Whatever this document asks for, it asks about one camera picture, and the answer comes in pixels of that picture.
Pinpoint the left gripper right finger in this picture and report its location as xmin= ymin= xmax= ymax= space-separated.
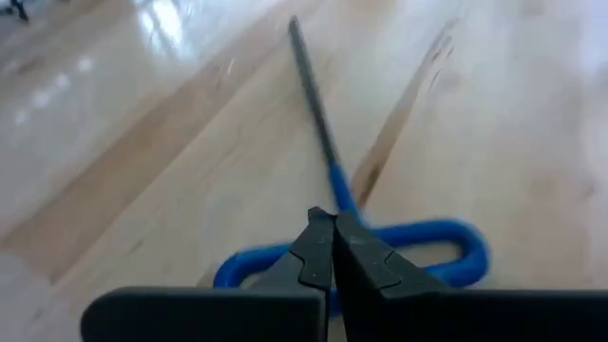
xmin=331 ymin=211 xmax=453 ymax=342

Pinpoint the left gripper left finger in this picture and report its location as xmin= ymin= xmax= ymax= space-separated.
xmin=250 ymin=206 xmax=337 ymax=292

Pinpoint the blue loop-handled hex key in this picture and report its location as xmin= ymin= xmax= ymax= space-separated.
xmin=212 ymin=15 xmax=491 ymax=317

